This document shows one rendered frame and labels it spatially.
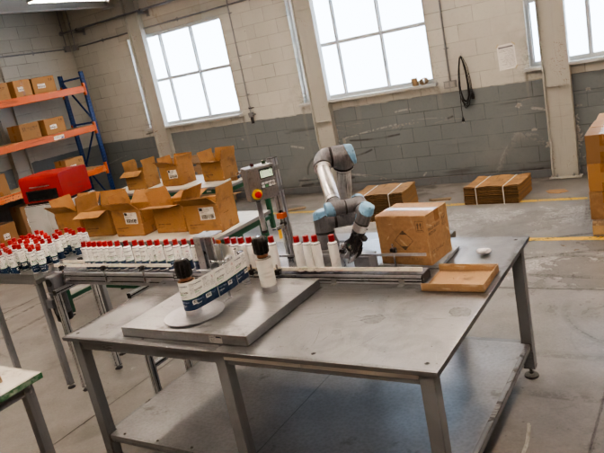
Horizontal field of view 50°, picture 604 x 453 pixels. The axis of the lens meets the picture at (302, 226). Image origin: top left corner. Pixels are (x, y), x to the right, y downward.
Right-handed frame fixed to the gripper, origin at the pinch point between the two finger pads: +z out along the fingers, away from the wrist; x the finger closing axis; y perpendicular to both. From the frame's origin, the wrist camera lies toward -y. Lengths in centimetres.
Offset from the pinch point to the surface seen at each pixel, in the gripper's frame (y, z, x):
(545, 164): -534, 73, 29
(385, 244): -17.8, -8.5, 10.2
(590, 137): -306, -32, 69
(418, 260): -15.5, -10.9, 30.2
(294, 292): 30.1, 13.4, -12.5
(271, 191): -8, -10, -59
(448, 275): -6, -16, 49
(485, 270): -12, -25, 63
